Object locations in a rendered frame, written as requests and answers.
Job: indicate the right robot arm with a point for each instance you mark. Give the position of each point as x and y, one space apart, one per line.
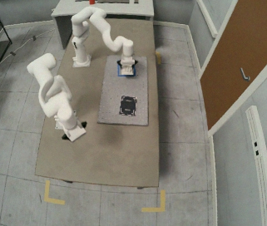
59 104

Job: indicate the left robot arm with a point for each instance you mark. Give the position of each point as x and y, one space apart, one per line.
81 32

